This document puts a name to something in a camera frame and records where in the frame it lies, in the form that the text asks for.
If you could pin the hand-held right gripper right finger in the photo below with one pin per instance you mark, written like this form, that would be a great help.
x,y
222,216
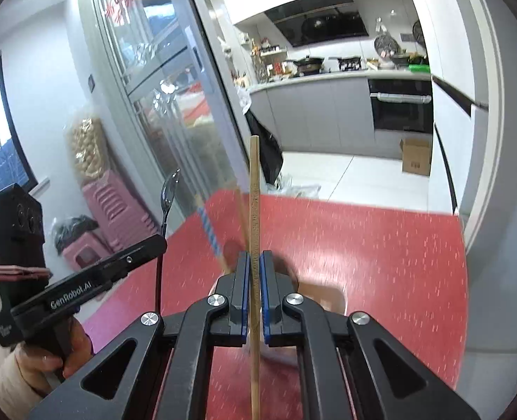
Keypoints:
x,y
267,289

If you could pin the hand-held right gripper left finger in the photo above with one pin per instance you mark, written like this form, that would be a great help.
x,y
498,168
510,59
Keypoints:
x,y
242,289

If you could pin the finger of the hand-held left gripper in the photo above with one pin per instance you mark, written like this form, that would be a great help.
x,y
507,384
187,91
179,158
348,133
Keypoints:
x,y
140,253

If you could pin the beige utensil holder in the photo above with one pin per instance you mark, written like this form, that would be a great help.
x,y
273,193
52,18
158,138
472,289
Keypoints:
x,y
324,299

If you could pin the person's left forearm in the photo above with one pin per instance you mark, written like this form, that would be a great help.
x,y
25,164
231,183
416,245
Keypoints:
x,y
9,390

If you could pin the person's left hand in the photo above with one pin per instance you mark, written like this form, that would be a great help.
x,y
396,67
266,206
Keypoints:
x,y
82,346

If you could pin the stack of pink stools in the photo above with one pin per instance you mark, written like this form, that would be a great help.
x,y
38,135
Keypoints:
x,y
118,210

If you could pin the black plastic bag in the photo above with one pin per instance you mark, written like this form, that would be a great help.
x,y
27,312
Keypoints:
x,y
74,232

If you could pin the single pink stool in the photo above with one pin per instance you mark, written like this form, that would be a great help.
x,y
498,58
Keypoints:
x,y
83,258

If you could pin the dark framed window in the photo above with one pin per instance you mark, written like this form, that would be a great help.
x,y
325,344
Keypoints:
x,y
0,148

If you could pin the clear plastic bag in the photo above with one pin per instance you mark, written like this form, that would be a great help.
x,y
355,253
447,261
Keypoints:
x,y
293,187

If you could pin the clear bag of snacks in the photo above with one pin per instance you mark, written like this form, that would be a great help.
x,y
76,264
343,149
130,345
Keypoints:
x,y
85,148

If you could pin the black hanging cloth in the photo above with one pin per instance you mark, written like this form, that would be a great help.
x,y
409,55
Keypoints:
x,y
265,148

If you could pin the sliding glass door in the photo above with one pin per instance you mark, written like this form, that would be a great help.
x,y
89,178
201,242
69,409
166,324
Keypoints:
x,y
162,96

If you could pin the grey kitchen cabinet counter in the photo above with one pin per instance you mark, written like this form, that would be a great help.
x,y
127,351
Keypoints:
x,y
311,113

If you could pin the cardboard box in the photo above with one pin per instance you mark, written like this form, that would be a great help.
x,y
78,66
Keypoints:
x,y
416,157

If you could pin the group of condiment bottles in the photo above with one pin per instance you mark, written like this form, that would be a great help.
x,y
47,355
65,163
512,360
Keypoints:
x,y
267,63

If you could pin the black built-in oven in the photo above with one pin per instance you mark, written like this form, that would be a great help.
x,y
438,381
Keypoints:
x,y
400,105

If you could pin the black wok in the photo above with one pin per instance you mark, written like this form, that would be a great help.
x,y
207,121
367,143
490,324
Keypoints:
x,y
308,64

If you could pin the round metal strainer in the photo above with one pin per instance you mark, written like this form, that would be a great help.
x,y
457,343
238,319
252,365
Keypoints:
x,y
386,46

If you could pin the black range hood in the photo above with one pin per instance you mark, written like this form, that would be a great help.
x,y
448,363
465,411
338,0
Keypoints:
x,y
319,19

